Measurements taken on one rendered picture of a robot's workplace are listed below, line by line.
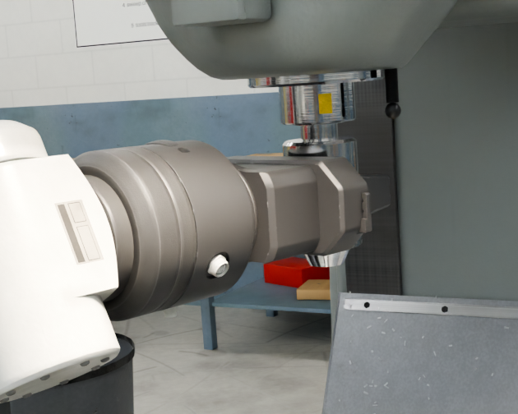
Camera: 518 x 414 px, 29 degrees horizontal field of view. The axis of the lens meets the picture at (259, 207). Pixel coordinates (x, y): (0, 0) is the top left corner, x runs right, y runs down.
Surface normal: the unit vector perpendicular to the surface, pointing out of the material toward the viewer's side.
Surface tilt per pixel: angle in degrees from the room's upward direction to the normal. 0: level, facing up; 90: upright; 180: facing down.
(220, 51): 115
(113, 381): 94
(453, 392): 64
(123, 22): 90
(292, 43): 121
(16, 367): 76
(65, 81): 90
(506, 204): 90
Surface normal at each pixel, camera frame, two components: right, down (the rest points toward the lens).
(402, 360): -0.46, -0.29
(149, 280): 0.00, 0.43
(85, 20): -0.47, 0.15
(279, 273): -0.74, 0.14
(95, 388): 0.68, 0.11
